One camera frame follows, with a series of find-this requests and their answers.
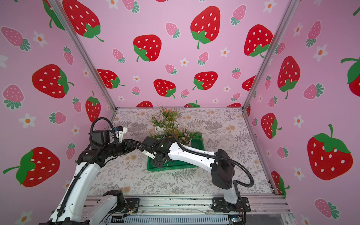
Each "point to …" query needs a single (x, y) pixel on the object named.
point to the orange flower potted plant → (174, 132)
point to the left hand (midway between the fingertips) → (139, 143)
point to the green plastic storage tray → (197, 141)
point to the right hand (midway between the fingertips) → (155, 162)
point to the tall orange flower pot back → (170, 117)
